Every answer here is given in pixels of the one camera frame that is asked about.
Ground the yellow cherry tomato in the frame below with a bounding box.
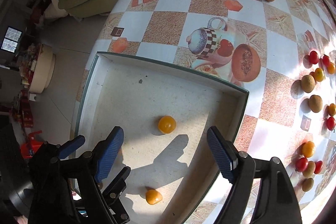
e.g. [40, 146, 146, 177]
[301, 141, 315, 158]
[158, 116, 177, 134]
[145, 189, 163, 205]

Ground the brown longan lower pair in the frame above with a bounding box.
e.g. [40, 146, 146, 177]
[309, 95, 323, 113]

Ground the white shallow tray box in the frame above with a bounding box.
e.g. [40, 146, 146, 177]
[75, 52, 249, 223]

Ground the yellow tomato above stemmed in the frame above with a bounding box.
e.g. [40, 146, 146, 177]
[327, 103, 336, 117]

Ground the red tomato with stem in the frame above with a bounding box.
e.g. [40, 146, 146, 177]
[326, 116, 336, 131]

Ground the brown longan pair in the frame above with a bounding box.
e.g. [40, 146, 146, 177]
[301, 75, 315, 93]
[309, 95, 323, 113]

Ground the red tomato near cluster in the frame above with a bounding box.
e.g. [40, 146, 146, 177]
[314, 160, 323, 174]

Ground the white round stool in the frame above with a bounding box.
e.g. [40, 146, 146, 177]
[29, 44, 56, 94]

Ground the yellow tomato beside red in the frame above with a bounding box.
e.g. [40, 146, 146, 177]
[327, 62, 336, 75]

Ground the brown longan upper pair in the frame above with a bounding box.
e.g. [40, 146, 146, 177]
[301, 75, 315, 93]

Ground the red tomato upper left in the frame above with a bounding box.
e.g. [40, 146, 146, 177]
[309, 51, 319, 65]

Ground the red plastic stool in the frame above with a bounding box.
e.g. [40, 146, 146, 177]
[20, 131, 44, 159]

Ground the red tomato upper right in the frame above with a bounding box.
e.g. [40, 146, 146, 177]
[322, 55, 330, 67]

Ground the yellow tomato near longans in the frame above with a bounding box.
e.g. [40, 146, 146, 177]
[314, 68, 325, 83]

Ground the checkered patterned tablecloth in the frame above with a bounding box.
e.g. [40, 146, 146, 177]
[69, 0, 336, 224]

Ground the red tomato under gripper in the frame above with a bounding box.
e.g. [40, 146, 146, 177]
[295, 157, 309, 172]

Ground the brown longan near cluster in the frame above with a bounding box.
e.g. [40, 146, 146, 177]
[302, 177, 314, 192]

